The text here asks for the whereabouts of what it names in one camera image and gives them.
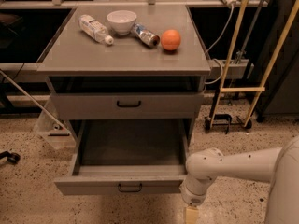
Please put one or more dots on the white diagonal rod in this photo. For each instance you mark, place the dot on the white diagonal rod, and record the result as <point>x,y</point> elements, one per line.
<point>34,101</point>

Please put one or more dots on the black clamp on floor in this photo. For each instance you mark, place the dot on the black clamp on floor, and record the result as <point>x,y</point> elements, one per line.
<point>227,121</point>

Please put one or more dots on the grey drawer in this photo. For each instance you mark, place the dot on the grey drawer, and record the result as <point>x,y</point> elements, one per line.
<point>127,156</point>
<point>127,105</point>

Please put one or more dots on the grey drawer cabinet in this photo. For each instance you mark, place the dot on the grey drawer cabinet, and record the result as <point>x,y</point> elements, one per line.
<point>77,64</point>

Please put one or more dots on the grey top drawer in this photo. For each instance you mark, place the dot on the grey top drawer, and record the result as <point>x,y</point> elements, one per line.
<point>127,105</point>

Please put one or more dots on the orange ball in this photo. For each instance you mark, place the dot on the orange ball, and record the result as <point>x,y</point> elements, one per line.
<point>170,40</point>

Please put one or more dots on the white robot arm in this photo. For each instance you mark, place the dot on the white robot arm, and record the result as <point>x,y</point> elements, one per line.
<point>279,167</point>

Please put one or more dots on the clear plastic water bottle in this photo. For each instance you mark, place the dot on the clear plastic water bottle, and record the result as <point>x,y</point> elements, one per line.
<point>96,30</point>

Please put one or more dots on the black caster wheel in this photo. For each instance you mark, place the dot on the black caster wheel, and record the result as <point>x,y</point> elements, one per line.
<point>11,157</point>

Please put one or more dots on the white ceramic bowl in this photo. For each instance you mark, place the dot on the white ceramic bowl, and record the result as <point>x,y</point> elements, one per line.
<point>122,21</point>

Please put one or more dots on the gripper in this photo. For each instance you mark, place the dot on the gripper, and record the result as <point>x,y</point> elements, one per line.
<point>193,198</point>

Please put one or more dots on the silver crushed can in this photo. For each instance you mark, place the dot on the silver crushed can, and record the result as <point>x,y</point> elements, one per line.
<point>146,36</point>

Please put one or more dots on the clear plastic bin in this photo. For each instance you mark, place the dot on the clear plastic bin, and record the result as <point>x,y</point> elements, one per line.
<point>53,133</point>

